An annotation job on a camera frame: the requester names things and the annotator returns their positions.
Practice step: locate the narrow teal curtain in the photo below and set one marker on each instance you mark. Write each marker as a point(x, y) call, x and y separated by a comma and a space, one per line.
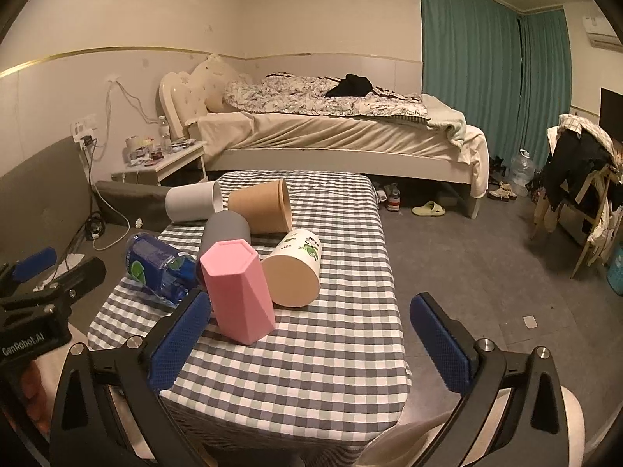
point(545, 82)

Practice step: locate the clear plastic bottle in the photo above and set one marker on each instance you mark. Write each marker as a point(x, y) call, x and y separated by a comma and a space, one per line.
point(163, 134)

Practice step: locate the white nightstand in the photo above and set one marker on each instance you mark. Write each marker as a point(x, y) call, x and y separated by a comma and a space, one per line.
point(175, 160)

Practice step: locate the pink faceted cup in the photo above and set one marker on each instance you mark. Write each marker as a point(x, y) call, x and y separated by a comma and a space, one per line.
point(238, 296)

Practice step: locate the large clear water jug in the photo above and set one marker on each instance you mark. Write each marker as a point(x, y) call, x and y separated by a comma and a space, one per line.
point(522, 172)

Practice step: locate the small white paper scrap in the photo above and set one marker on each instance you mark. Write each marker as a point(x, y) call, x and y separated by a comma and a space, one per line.
point(530, 321)

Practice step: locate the wall power socket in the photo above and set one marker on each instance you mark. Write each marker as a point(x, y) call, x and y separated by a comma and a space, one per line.
point(83, 129)

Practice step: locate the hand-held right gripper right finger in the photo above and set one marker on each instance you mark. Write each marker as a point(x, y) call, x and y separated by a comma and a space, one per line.
point(440, 345)

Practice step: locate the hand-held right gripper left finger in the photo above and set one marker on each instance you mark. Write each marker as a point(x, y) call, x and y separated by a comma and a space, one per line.
point(180, 340)

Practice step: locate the cream tufted pillow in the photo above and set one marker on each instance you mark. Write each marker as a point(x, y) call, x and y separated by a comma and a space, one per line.
point(209, 82)

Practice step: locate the cream bed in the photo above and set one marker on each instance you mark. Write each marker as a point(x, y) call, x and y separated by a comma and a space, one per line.
point(340, 141)

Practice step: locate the brown paper cup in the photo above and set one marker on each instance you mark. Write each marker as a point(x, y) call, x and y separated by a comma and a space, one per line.
point(258, 206)

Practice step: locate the white air conditioner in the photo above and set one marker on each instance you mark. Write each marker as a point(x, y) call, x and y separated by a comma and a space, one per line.
point(603, 31)

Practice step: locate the pale folded blanket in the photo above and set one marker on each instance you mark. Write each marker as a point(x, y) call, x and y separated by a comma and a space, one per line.
point(450, 119)

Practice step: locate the wide teal curtain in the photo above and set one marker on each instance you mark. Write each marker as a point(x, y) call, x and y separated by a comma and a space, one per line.
point(467, 53)

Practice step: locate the floral patterned quilt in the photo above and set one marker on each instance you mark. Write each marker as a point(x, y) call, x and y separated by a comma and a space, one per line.
point(292, 95)

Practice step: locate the light grey cup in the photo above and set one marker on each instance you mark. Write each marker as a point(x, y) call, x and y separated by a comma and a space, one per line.
point(190, 202)

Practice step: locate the pair of beige shoes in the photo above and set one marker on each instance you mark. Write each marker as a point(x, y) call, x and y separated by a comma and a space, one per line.
point(502, 190)

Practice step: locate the grey checkered tablecloth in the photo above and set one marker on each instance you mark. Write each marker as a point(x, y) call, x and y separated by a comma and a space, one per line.
point(316, 350)

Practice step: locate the white cup with green print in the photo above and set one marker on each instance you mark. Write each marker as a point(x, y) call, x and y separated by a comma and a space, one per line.
point(292, 277)

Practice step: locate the blue plastic bin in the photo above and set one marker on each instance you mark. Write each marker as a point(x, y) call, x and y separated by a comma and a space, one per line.
point(617, 272)

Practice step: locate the blue plastic water bottle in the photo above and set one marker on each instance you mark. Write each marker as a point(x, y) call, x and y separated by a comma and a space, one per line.
point(153, 262)

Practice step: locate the pair of sneakers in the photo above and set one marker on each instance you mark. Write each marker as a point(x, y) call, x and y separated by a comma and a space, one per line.
point(391, 197)

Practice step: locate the black garment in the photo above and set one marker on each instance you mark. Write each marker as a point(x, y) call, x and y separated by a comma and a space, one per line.
point(348, 86)

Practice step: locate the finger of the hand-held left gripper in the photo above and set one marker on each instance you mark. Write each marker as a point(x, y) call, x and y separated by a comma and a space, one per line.
point(35, 259)
point(82, 275)

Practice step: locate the floor power strip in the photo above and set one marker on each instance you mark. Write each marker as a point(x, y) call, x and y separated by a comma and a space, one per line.
point(96, 227)

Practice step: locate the dark grey cup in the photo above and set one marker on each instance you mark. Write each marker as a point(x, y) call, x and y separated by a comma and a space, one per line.
point(224, 226)

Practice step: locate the person's white trouser leg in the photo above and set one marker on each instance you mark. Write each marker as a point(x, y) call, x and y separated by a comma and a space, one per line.
point(577, 428)

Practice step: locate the person's left hand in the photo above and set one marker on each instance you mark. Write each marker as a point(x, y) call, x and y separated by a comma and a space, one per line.
point(34, 389)

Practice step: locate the wooden chair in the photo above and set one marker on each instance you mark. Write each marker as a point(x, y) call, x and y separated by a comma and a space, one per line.
point(591, 214)

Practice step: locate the black television screen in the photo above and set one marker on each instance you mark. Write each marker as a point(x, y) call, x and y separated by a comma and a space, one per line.
point(612, 109)

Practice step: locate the dark jacket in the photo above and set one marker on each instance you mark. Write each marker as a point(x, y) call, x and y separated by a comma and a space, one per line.
point(577, 165)

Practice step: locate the pale green slipper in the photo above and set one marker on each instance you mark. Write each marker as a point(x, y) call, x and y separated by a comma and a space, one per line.
point(429, 209)

